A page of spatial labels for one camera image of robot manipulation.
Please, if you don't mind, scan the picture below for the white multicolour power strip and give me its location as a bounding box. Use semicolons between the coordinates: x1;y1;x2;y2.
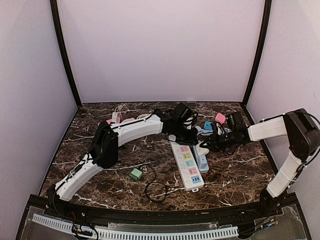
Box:
170;141;204;192

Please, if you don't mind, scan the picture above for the blue plug adapter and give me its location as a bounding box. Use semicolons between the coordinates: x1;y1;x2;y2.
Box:
203;121;213;131

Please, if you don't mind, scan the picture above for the black frame post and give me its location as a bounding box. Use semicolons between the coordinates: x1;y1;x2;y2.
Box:
241;0;272;108
49;0;82;108

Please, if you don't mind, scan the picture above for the grey-blue charger block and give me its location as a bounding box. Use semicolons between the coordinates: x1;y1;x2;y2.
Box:
198;155;208;168

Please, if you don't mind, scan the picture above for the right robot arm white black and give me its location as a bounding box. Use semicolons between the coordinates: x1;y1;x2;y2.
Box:
209;108;320;201

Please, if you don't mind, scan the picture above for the white slotted cable duct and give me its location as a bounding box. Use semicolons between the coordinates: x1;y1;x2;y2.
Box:
31;213;239;240

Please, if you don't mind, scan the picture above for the pink round power socket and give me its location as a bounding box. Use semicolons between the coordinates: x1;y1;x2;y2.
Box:
121;117;136;123

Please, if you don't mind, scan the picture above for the grey-blue power strip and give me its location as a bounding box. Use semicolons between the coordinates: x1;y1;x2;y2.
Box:
191;124;232;174

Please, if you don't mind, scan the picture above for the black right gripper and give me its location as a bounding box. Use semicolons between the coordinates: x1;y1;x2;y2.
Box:
200;130;237;153

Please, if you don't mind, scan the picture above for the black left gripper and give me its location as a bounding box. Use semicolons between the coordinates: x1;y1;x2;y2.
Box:
173;122;199;146

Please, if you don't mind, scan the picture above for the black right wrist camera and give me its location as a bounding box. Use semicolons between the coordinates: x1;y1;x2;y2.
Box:
226;111;247;132

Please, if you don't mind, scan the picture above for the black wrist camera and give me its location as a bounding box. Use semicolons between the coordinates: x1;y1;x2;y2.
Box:
226;111;247;132
171;102;198;126

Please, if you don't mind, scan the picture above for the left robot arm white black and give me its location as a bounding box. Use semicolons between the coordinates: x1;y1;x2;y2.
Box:
47;109;198;218

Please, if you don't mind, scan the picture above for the green plug adapter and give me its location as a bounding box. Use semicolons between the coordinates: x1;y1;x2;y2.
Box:
129;168;143;182

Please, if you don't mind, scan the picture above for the black right frame post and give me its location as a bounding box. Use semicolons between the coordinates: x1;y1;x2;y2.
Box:
241;0;272;108

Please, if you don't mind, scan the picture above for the thin black cable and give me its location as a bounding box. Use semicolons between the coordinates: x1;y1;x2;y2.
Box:
139;163;169;203

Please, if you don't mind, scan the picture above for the white cube charger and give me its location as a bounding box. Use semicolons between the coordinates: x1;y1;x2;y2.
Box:
196;146;210;156

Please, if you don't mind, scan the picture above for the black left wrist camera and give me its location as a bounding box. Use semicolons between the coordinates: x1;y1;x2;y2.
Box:
171;102;198;126

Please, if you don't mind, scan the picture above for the black left frame post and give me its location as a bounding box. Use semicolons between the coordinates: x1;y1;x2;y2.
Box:
49;0;82;108

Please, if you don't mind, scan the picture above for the black front table rail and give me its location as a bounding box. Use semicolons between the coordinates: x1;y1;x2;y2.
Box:
27;193;301;227

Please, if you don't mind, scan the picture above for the pink plug adapter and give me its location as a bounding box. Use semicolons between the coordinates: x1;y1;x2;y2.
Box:
215;112;227;125

